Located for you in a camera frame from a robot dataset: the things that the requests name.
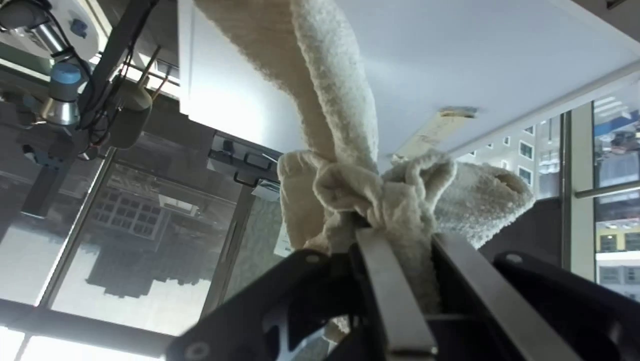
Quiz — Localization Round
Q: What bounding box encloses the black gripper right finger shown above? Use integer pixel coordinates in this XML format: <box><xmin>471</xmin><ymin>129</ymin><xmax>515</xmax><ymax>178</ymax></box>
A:
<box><xmin>429</xmin><ymin>228</ymin><xmax>640</xmax><ymax>361</ymax></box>

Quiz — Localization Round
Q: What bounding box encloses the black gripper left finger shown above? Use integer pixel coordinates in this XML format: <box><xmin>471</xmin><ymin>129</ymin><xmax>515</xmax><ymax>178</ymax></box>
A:
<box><xmin>166</xmin><ymin>227</ymin><xmax>440</xmax><ymax>361</ymax></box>

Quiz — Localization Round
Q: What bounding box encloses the white terry towel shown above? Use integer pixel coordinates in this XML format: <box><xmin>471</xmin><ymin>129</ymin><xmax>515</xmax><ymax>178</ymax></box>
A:
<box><xmin>192</xmin><ymin>0</ymin><xmax>535</xmax><ymax>316</ymax></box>

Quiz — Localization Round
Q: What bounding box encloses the beige flat strip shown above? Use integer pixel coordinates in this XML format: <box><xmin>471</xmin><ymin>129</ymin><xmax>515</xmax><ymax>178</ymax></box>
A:
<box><xmin>398</xmin><ymin>105</ymin><xmax>480</xmax><ymax>161</ymax></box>

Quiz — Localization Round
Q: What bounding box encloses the black box device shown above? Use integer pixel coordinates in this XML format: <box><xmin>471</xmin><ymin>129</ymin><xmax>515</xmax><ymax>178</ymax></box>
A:
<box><xmin>206</xmin><ymin>132</ymin><xmax>284</xmax><ymax>188</ymax></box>

